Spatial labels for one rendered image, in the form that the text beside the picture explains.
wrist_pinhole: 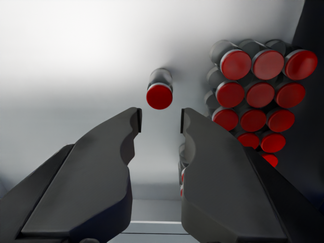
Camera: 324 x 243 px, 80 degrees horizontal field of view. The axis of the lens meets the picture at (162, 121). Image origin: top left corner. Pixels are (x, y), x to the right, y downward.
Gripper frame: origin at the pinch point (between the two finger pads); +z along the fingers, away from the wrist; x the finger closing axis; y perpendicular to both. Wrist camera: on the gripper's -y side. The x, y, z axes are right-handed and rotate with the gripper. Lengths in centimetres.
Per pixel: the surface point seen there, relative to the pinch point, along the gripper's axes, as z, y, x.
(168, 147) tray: 7.8, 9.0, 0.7
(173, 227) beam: 51, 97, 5
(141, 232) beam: 47, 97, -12
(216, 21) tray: 7.8, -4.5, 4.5
